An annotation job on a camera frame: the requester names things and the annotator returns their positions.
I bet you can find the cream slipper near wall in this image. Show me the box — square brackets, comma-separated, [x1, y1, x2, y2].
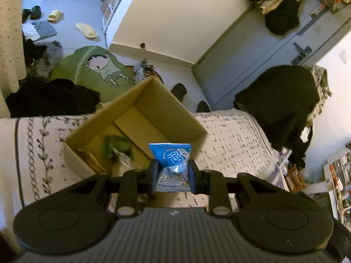
[75, 22, 98, 39]

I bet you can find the green cartoon floor rug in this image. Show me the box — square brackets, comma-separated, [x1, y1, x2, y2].
[51, 46, 135, 103]

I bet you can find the grey fluffy cloth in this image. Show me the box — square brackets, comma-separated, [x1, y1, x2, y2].
[26, 40, 63, 80]

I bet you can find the brown cardboard box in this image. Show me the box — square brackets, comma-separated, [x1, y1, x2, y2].
[64, 77, 208, 179]

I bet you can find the blue snack packet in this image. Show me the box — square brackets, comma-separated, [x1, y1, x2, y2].
[149, 142, 192, 192]

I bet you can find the cream slipper far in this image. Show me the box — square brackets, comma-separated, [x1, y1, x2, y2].
[47, 10, 63, 23]

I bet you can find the patterned white bed cover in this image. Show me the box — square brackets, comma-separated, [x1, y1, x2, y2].
[0, 108, 290, 231]

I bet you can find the black slipper left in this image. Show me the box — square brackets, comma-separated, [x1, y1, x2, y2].
[171, 83, 187, 103]

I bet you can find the black slipper right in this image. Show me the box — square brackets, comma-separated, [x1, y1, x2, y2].
[196, 100, 211, 113]

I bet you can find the black clothes pile on floor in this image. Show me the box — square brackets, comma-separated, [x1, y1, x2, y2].
[5, 77, 100, 118]

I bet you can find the grey door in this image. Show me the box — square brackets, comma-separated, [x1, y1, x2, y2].
[193, 0, 350, 110]

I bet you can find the white storage shelf rack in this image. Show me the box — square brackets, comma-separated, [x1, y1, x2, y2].
[102, 0, 121, 34]

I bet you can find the grey folded cloth on floor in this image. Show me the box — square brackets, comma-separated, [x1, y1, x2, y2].
[32, 20, 58, 41]

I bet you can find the black coat on chair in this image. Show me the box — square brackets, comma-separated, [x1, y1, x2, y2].
[234, 65, 319, 170]

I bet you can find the green snack bag in box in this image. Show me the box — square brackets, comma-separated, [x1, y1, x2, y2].
[104, 135, 134, 160]

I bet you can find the clear plastic snack bag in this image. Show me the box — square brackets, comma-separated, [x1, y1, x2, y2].
[111, 148, 140, 177]

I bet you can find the grey sneakers pair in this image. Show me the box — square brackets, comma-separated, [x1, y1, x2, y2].
[133, 58, 154, 84]

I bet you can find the black slipper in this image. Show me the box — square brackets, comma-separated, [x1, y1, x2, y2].
[196, 100, 211, 113]
[171, 83, 187, 103]

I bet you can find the orange wooden crate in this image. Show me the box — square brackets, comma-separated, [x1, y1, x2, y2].
[285, 164, 306, 193]

